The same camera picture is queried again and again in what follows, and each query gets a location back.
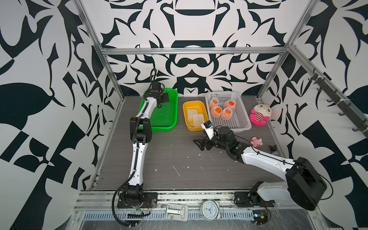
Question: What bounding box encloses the white foam net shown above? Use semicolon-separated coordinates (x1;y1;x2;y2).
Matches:
192;113;205;127
186;109;198;121

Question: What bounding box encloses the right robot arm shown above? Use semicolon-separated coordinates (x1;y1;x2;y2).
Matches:
193;123;330;211

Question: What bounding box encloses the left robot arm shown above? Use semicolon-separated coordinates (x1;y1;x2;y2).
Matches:
123;81;169;205

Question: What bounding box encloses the green plastic basket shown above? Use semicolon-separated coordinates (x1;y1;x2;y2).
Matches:
149;88;178;132

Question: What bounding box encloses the white perforated plastic basket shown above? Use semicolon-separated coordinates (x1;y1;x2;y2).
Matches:
205;91;252;133

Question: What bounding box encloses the yellow plastic tray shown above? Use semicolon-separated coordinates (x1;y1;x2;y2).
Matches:
183;100;209;131

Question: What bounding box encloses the small pink plush toy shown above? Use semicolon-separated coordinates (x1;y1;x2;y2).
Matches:
250;137;263;148

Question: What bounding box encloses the pink white plush toy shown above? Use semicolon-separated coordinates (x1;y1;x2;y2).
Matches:
249;104;273;126

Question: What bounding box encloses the small black toy figure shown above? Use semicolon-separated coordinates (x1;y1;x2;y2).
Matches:
269;145;278;154

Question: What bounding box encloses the white analog clock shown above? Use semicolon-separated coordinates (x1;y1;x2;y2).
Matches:
200;200;219;221

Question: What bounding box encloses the small green circuit board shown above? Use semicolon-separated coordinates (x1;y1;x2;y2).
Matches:
251;210;269;226

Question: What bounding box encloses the left black corrugated cable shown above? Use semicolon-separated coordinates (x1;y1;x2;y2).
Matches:
111;68;158;228

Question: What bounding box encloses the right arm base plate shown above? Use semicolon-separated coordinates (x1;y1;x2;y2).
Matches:
233;192;275;208

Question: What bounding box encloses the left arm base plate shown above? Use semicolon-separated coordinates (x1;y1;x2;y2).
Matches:
117;192;158;209

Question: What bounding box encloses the black hook rail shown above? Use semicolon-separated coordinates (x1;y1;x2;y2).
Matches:
309;68;368;139

